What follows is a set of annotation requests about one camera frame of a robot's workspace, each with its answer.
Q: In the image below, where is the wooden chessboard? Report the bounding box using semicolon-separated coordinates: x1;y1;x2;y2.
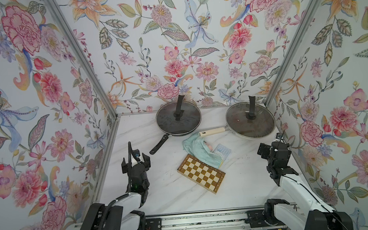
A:
177;155;225;194

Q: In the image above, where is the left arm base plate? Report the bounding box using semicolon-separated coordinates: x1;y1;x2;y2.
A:
142;218;162;230

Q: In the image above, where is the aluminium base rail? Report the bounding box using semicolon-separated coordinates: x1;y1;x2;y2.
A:
64;199;343;230

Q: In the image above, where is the aluminium corner frame right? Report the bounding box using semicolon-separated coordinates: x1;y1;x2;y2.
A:
264;0;321;108

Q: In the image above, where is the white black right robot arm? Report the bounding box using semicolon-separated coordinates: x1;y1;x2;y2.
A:
257;141;354;230

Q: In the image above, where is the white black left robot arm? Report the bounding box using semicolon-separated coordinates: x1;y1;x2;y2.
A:
80;150;151;230

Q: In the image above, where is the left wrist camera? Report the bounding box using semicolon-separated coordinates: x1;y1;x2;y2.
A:
131;149;141;162

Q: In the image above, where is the light green cloth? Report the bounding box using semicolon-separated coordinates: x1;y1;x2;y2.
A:
182;133;222;169

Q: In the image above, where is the brown frying pan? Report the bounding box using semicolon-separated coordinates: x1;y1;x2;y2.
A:
197;100;277;144

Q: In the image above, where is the aluminium corner frame left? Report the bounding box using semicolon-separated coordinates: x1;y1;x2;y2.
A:
43;0;117;120

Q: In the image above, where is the pink small box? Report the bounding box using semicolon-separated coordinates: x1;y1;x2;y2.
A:
205;141;213;152

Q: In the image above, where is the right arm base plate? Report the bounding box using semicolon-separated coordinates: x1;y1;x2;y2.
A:
245;209;278;228

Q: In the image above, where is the yellow blue calculator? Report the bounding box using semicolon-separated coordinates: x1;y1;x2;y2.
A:
213;144;231;161

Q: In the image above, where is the black frying pan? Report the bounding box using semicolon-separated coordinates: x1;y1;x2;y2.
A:
145;99;205;156

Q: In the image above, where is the aluminium corner frame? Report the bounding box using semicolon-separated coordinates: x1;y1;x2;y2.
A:
264;0;321;108
43;0;117;120

